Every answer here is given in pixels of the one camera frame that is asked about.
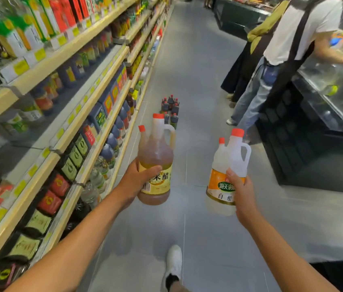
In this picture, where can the person's right hand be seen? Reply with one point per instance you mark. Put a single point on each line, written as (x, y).
(245, 200)

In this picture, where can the person's left hand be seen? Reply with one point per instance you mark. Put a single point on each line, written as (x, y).
(130, 185)

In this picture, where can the person's left thumb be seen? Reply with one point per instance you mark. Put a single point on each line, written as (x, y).
(151, 172)

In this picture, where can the person's right thumb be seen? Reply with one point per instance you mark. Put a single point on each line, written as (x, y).
(233, 178)

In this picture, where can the white vinegar bottle orange label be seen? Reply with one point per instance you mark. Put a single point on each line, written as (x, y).
(218, 185)

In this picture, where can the large amber vinegar jug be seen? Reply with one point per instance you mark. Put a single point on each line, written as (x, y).
(156, 155)

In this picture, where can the person's left forearm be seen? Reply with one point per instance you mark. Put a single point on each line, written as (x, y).
(68, 252)

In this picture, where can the person's right forearm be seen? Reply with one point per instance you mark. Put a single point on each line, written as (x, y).
(284, 261)

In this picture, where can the row of clear blue-capped bottles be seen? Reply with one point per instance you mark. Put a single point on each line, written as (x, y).
(107, 158)

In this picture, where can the group of dark sauce bottles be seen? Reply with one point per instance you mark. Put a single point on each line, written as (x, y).
(170, 110)

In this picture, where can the row of green labelled bottles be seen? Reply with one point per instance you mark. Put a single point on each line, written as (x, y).
(74, 156)

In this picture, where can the row of blue jugs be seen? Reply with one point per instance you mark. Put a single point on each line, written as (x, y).
(107, 100)

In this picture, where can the person's white shoe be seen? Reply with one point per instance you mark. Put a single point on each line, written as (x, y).
(173, 263)

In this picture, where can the wooden store shelving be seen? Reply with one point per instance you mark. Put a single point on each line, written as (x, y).
(77, 115)

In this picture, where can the row of red labelled bottles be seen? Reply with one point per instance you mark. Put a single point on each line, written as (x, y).
(54, 194)

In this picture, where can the glass display counter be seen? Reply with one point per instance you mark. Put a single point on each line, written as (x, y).
(326, 118)

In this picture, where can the person's leg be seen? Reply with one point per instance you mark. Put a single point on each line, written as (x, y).
(179, 287)

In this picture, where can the row of glass sauce jars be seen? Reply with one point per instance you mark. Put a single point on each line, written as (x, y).
(56, 85)

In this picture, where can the row of yellow labelled bottles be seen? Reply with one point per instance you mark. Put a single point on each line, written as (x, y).
(28, 237)

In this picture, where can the dark green food counter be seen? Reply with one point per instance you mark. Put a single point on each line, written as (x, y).
(238, 15)

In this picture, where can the row of red packets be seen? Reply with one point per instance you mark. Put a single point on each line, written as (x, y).
(74, 9)

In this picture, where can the row of green orange cartons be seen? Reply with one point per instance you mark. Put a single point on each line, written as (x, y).
(22, 30)

